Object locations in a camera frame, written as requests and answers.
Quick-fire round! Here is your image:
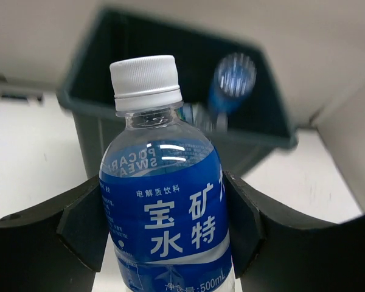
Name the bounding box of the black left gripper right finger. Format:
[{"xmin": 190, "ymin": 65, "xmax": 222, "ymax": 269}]
[{"xmin": 223, "ymin": 172, "xmax": 365, "ymax": 291}]

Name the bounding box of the blue cap water bottle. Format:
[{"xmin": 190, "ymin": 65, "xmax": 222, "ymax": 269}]
[{"xmin": 193, "ymin": 53, "xmax": 257, "ymax": 132}]

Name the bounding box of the blue label on frame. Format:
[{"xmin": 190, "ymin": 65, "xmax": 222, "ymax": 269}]
[{"xmin": 0, "ymin": 93, "xmax": 43, "ymax": 104}]

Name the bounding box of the dark green plastic bin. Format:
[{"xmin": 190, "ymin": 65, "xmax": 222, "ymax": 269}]
[{"xmin": 57, "ymin": 7, "xmax": 297, "ymax": 177}]

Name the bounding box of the white cap Pocari bottle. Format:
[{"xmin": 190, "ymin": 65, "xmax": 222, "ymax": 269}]
[{"xmin": 99, "ymin": 55, "xmax": 235, "ymax": 291}]

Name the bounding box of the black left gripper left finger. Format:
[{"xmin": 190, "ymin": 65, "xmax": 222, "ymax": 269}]
[{"xmin": 0, "ymin": 176, "xmax": 108, "ymax": 291}]

